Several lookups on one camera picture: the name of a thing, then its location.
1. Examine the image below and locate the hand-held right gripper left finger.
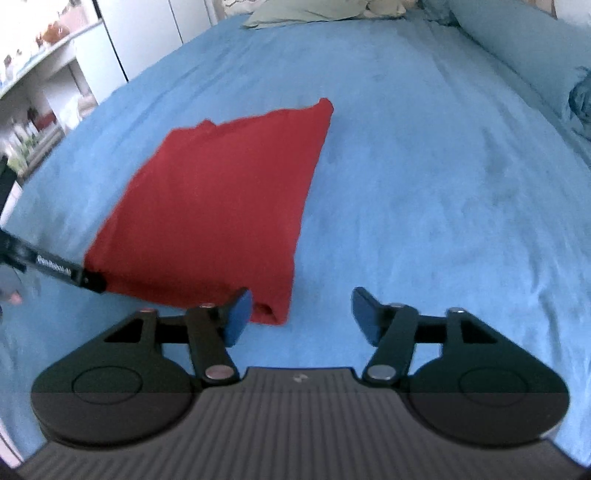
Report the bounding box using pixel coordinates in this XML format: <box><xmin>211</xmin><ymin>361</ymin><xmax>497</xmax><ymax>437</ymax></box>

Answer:
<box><xmin>102</xmin><ymin>287</ymin><xmax>254</xmax><ymax>385</ymax></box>

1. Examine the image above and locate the bed with blue sheet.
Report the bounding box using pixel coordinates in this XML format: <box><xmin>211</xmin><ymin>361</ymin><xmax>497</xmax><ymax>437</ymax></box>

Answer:
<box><xmin>0</xmin><ymin>0</ymin><xmax>591</xmax><ymax>464</ymax></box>

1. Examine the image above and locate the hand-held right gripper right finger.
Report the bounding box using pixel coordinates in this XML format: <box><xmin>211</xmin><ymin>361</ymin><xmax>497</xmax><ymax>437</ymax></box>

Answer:
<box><xmin>351</xmin><ymin>287</ymin><xmax>500</xmax><ymax>384</ymax></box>

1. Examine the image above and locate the white wardrobe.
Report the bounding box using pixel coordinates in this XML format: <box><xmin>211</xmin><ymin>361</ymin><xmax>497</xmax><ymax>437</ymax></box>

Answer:
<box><xmin>91</xmin><ymin>0</ymin><xmax>219</xmax><ymax>85</ymax></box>

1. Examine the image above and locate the blue rolled duvet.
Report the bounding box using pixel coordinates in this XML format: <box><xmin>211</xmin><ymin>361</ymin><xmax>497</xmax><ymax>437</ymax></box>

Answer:
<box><xmin>418</xmin><ymin>0</ymin><xmax>591</xmax><ymax>121</ymax></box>

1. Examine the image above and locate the folded blue quilt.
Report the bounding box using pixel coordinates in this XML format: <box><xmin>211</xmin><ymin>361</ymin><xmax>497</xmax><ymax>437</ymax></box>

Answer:
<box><xmin>568</xmin><ymin>66</ymin><xmax>591</xmax><ymax>140</ymax></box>

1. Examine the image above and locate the white shelf unit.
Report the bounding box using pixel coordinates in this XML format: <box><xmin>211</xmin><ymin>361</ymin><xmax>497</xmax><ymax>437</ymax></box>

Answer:
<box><xmin>0</xmin><ymin>17</ymin><xmax>108</xmax><ymax>185</ymax></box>

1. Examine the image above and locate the red box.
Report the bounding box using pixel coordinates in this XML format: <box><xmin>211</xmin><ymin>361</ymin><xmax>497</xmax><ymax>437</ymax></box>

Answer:
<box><xmin>32</xmin><ymin>111</ymin><xmax>59</xmax><ymax>134</ymax></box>

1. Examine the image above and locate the green pillow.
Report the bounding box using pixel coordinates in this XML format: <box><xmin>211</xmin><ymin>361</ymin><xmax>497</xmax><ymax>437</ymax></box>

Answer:
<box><xmin>242</xmin><ymin>0</ymin><xmax>370</xmax><ymax>30</ymax></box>

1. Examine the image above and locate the brown plush toy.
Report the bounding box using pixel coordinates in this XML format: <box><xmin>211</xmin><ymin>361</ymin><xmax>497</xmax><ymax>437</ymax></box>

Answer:
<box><xmin>39</xmin><ymin>22</ymin><xmax>71</xmax><ymax>45</ymax></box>

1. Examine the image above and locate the red knit sweater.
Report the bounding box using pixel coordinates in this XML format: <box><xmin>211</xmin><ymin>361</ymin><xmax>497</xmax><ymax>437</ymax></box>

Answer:
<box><xmin>84</xmin><ymin>97</ymin><xmax>334</xmax><ymax>326</ymax></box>

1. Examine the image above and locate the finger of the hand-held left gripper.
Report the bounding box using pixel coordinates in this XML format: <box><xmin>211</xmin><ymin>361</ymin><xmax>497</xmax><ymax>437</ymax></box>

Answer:
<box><xmin>0</xmin><ymin>230</ymin><xmax>108</xmax><ymax>294</ymax></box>

